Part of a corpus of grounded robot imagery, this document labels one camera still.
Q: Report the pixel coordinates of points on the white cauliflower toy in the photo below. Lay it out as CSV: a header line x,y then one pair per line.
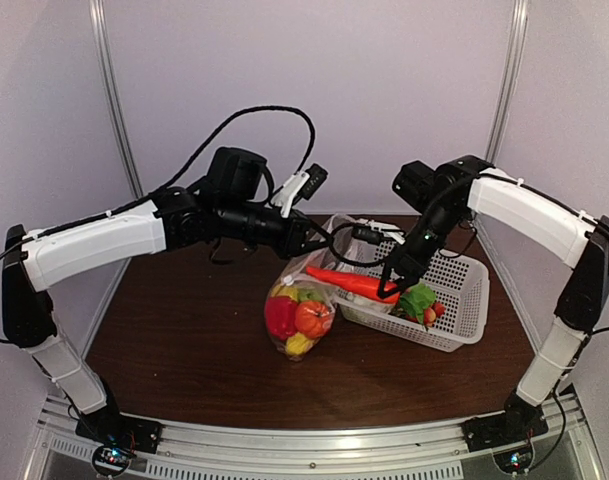
x,y
378,306

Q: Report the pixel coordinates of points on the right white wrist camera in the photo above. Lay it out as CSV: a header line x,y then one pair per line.
x,y
375,233

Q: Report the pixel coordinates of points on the left aluminium frame post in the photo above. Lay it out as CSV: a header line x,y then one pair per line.
x,y
111,91

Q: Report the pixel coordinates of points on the red bell pepper toy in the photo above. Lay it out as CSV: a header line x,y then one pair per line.
x,y
280,314

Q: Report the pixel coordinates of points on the white plastic basket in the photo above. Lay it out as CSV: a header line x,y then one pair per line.
x,y
447,310

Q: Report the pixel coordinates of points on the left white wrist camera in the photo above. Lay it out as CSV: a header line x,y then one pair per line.
x,y
302,185

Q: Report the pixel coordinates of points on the green leafy vegetable toy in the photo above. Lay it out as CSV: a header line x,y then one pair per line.
x,y
416,300

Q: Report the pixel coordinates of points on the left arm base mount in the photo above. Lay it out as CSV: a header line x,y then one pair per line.
x,y
119,439

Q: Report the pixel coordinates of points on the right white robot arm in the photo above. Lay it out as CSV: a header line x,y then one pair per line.
x,y
467,187

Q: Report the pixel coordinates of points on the green apple toy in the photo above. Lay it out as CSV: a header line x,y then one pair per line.
x,y
311,294

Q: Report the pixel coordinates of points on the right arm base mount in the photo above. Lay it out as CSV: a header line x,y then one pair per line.
x,y
510,443

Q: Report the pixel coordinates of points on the curved aluminium front rail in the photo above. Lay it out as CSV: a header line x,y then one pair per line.
x,y
433,450

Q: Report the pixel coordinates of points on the clear dotted zip bag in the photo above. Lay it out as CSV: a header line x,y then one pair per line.
x,y
347,259

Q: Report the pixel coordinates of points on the orange carrot toy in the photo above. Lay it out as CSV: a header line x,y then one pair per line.
x,y
361,285

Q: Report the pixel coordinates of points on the yellow lemon toy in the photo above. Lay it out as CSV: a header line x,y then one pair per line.
x,y
298,345

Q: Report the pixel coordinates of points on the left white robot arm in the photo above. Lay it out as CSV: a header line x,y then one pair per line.
x,y
166,220

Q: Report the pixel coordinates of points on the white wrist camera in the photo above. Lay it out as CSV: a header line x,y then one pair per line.
x,y
375,233
302,185

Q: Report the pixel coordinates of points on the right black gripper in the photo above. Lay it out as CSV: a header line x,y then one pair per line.
x,y
410,265

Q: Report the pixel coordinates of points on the red lychee bunch toy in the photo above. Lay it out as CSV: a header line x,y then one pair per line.
x,y
430,316

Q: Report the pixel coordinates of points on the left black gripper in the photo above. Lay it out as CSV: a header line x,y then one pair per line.
x,y
292,243

